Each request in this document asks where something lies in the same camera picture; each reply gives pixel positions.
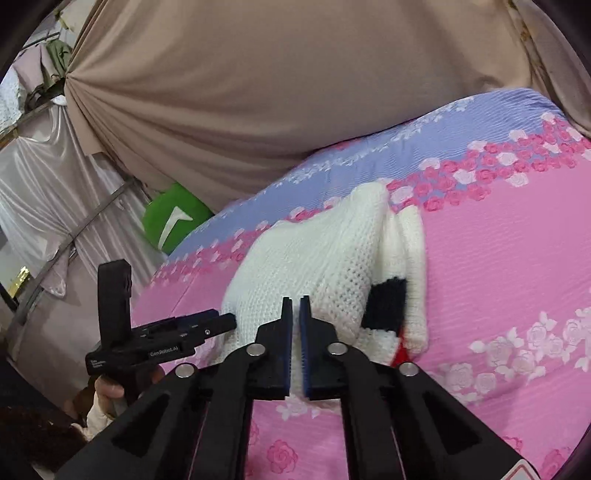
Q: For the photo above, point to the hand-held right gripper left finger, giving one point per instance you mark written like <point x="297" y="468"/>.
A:
<point x="287" y="355"/>

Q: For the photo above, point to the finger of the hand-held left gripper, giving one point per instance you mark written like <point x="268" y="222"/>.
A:
<point x="217" y="327"/>
<point x="184" y="321"/>

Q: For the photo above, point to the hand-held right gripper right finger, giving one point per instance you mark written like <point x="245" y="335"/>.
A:
<point x="305" y="355"/>

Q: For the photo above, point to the white red navy knit sweater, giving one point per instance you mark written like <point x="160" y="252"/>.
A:
<point x="314" y="258"/>

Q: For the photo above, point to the person's left forearm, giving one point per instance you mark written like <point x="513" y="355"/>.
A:
<point x="98" y="417"/>

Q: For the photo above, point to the person's left hand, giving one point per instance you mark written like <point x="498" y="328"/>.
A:
<point x="108" y="390"/>

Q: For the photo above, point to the green pillow with white mark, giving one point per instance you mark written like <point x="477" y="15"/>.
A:
<point x="157" y="217"/>

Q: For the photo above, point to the grey metal bar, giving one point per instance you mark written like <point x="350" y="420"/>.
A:
<point x="106" y="203"/>
<point x="27" y="117"/>

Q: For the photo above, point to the dark cloth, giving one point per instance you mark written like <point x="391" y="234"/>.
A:
<point x="27" y="429"/>

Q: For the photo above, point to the white satin curtain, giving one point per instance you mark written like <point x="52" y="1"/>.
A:
<point x="46" y="184"/>

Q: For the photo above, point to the pink floral bed sheet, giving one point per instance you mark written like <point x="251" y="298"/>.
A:
<point x="485" y="258"/>

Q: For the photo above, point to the beige draped curtain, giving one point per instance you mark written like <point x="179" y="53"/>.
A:
<point x="277" y="92"/>

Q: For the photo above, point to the olive hanging garment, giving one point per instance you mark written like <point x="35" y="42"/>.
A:
<point x="57" y="53"/>

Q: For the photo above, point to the cream patterned curtain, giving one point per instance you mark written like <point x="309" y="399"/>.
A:
<point x="545" y="55"/>

